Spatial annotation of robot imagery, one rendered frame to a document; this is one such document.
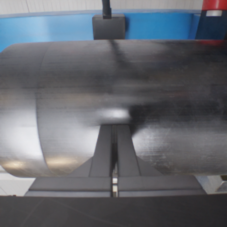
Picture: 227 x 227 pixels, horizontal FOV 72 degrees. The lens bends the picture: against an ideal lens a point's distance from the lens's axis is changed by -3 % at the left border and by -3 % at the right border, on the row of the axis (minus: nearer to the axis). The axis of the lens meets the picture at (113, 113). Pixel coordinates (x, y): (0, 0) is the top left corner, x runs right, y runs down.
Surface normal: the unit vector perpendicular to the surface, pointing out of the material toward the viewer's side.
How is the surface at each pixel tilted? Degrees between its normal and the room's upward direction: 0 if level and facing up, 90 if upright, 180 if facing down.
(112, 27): 90
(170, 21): 90
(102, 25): 90
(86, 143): 90
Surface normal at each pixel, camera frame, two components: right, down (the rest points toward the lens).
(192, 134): 0.00, 0.29
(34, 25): 0.00, 0.61
